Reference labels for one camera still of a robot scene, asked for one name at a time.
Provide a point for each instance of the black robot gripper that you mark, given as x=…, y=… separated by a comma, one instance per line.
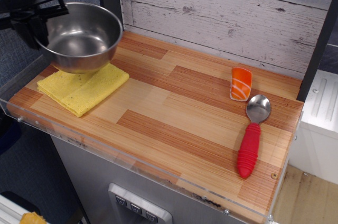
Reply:
x=34, y=32

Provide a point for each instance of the stainless steel bowl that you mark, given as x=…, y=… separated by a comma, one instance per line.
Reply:
x=84, y=40

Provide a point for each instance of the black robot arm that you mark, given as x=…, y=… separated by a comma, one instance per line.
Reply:
x=29, y=17

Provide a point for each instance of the yellow folded cloth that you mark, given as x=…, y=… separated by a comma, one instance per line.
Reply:
x=79, y=93

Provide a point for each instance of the grey metal cabinet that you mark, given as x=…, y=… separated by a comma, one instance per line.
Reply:
x=93, y=166

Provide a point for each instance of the yellow object at bottom-left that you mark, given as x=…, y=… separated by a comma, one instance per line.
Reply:
x=32, y=218

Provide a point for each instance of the silver button panel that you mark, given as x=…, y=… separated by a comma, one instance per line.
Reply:
x=138, y=205

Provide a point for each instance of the toy salmon sushi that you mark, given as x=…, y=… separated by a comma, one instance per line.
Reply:
x=241, y=84

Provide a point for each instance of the aluminium rail bottom-left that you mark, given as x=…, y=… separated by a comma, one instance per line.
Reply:
x=11, y=213

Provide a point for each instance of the red-handled metal spoon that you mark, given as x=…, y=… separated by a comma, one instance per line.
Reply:
x=257, y=110

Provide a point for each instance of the black vertical post right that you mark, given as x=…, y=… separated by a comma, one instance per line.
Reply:
x=322, y=41

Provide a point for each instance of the white metal frame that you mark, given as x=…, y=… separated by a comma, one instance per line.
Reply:
x=314, y=149

